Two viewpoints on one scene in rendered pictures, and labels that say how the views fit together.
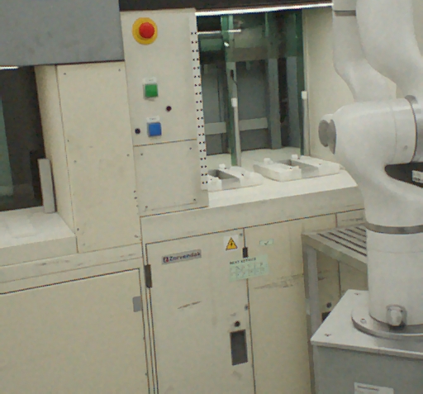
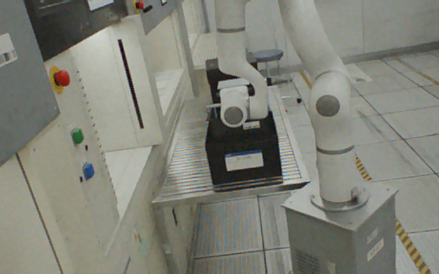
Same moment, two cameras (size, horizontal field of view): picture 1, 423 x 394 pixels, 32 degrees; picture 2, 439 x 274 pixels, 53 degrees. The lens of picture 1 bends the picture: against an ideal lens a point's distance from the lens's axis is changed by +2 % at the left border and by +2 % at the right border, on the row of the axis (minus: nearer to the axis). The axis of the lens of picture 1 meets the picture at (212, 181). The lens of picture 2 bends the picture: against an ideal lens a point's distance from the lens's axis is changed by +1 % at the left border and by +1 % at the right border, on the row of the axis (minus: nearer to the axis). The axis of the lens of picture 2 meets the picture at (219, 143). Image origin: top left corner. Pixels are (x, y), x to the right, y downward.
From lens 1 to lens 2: 150 cm
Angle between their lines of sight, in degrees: 63
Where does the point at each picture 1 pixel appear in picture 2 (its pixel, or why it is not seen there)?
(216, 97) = not seen: outside the picture
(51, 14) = (9, 84)
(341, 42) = (238, 50)
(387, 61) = (325, 52)
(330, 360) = (358, 234)
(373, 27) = (317, 33)
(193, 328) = not seen: outside the picture
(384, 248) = (349, 159)
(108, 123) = (69, 184)
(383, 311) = (349, 194)
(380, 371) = (373, 222)
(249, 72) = not seen: outside the picture
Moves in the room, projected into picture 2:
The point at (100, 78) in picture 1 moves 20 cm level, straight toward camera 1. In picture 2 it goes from (53, 141) to (134, 135)
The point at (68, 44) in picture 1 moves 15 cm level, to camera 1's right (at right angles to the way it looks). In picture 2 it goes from (29, 114) to (76, 90)
